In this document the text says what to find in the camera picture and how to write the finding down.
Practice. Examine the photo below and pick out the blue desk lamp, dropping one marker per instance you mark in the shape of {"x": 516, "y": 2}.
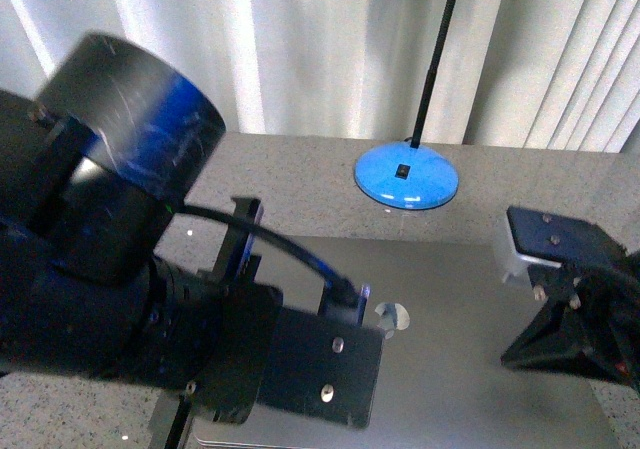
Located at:
{"x": 407, "y": 175}

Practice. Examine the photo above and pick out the silver laptop with cracked screen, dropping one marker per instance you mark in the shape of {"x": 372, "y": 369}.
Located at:
{"x": 441, "y": 383}

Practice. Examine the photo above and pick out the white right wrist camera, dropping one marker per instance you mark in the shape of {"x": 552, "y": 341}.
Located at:
{"x": 513, "y": 265}

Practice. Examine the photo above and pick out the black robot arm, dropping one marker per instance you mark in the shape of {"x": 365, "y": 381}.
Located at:
{"x": 106, "y": 272}

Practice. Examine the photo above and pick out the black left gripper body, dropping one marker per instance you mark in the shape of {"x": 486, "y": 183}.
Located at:
{"x": 225, "y": 343}

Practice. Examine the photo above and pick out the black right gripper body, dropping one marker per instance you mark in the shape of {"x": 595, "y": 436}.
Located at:
{"x": 588, "y": 325}

